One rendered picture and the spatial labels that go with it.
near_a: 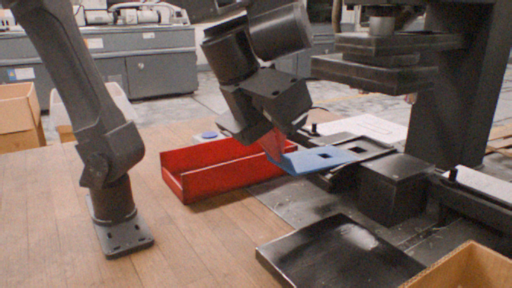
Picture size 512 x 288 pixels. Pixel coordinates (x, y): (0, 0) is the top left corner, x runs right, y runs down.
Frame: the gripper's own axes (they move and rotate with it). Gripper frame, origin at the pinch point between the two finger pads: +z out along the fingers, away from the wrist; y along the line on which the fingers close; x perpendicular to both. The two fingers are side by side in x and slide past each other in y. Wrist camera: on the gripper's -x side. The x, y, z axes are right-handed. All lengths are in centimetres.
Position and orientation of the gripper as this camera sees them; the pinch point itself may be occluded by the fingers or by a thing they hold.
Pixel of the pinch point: (276, 155)
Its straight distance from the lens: 51.1
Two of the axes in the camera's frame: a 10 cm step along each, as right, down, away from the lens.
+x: -5.4, -3.2, 7.8
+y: 7.6, -5.9, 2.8
